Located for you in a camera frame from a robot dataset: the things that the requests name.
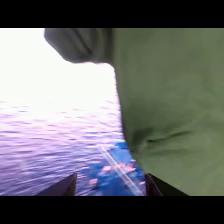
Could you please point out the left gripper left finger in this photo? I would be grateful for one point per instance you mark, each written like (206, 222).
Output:
(66, 187)

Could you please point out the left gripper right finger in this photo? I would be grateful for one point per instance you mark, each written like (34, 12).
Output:
(156, 189)

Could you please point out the dark green T-shirt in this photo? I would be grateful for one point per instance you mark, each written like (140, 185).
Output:
(173, 100)

